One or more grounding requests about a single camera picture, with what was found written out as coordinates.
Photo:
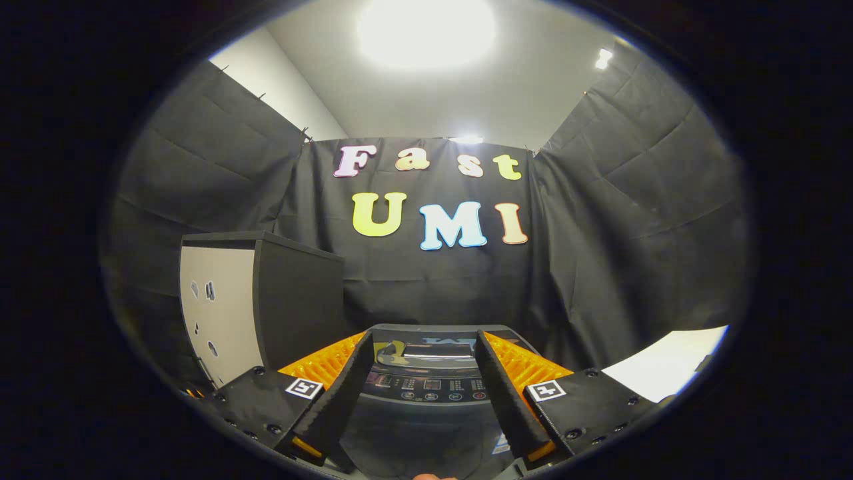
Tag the large round ceiling light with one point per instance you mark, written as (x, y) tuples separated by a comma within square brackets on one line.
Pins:
[(426, 30)]

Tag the ceiling light behind backdrop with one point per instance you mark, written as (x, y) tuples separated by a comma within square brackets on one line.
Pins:
[(466, 139)]

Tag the small ceiling light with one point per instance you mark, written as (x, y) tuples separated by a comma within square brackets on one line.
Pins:
[(604, 58)]

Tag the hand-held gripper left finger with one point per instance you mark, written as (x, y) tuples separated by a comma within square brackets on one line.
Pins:
[(343, 393)]

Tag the grey washing machine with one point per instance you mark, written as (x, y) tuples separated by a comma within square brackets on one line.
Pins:
[(426, 426)]

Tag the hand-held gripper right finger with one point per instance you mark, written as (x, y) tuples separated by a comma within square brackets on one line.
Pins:
[(506, 393)]

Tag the black backdrop cloth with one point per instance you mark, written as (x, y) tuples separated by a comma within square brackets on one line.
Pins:
[(633, 233)]

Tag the white table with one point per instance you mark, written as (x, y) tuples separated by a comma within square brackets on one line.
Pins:
[(666, 360)]

